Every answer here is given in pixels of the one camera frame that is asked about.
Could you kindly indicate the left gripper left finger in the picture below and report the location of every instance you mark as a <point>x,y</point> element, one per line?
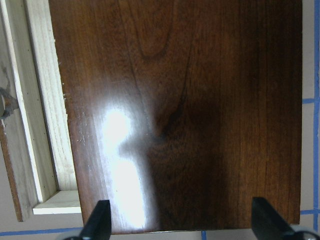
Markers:
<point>99,224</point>

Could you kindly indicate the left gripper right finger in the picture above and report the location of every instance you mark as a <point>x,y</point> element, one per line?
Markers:
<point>267,223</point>

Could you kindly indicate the light wood drawer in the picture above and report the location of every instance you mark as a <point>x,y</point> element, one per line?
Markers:
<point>34,135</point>

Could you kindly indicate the dark wooden cabinet box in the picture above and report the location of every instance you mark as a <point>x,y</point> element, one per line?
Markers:
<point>180,112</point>

